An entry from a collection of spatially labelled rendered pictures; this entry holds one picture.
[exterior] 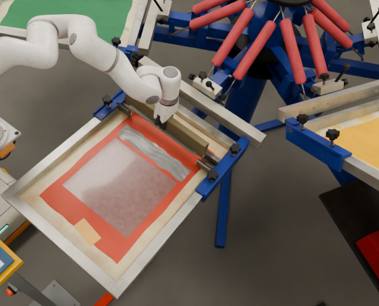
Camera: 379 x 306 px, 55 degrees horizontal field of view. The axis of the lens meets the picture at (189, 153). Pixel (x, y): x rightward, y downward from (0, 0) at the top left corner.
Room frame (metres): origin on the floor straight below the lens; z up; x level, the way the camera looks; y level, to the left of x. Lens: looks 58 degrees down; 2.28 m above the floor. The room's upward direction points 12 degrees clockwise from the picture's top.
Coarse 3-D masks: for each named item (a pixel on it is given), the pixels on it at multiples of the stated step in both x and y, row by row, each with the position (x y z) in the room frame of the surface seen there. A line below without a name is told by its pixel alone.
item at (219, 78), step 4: (216, 72) 1.24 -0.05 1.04; (220, 72) 1.25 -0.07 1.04; (212, 76) 1.21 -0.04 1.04; (216, 76) 1.22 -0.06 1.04; (220, 76) 1.22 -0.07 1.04; (224, 76) 1.23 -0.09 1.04; (228, 76) 1.23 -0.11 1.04; (212, 80) 1.19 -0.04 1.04; (216, 80) 1.20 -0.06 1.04; (220, 80) 1.20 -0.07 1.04; (224, 80) 1.21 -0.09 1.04; (220, 84) 1.18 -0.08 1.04; (224, 84) 1.22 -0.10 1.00; (208, 96) 1.09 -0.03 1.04
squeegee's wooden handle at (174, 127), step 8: (128, 96) 0.94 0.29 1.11; (136, 104) 0.92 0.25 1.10; (144, 104) 0.90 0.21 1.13; (152, 104) 0.91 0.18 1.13; (144, 112) 0.90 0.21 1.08; (152, 112) 0.88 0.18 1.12; (168, 120) 0.85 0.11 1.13; (176, 120) 0.86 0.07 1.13; (168, 128) 0.84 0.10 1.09; (176, 128) 0.82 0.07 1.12; (184, 128) 0.83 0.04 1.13; (176, 136) 0.82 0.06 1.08; (184, 136) 0.80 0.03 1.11; (192, 136) 0.80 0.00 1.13; (192, 144) 0.78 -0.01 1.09; (200, 144) 0.77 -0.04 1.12; (208, 144) 0.78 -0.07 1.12; (200, 152) 0.77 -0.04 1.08
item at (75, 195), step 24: (144, 120) 0.95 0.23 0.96; (96, 144) 0.78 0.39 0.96; (120, 144) 0.80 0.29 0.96; (72, 168) 0.65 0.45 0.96; (96, 168) 0.67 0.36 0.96; (120, 168) 0.69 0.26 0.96; (48, 192) 0.52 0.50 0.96; (72, 192) 0.54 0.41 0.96; (96, 192) 0.56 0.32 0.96; (72, 216) 0.45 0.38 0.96
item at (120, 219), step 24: (168, 144) 0.85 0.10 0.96; (144, 168) 0.71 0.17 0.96; (192, 168) 0.76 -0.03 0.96; (120, 192) 0.58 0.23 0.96; (144, 192) 0.61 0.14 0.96; (168, 192) 0.63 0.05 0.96; (96, 216) 0.47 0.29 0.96; (120, 216) 0.49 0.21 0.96; (144, 216) 0.51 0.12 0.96; (120, 240) 0.40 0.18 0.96
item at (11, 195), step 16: (112, 112) 0.94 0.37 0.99; (176, 112) 1.02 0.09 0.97; (192, 112) 1.02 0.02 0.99; (96, 128) 0.85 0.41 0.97; (208, 128) 0.95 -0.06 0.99; (64, 144) 0.73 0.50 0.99; (224, 144) 0.89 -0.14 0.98; (48, 160) 0.64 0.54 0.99; (32, 176) 0.56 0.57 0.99; (16, 192) 0.49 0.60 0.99; (16, 208) 0.43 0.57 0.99; (32, 208) 0.44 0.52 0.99; (192, 208) 0.56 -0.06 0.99; (32, 224) 0.39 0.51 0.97; (48, 224) 0.39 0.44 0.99; (176, 224) 0.49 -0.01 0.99; (64, 240) 0.35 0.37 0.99; (160, 240) 0.42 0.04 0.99; (80, 256) 0.31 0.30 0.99; (144, 256) 0.35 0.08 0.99; (96, 272) 0.27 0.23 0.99; (128, 272) 0.29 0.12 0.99; (112, 288) 0.22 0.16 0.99
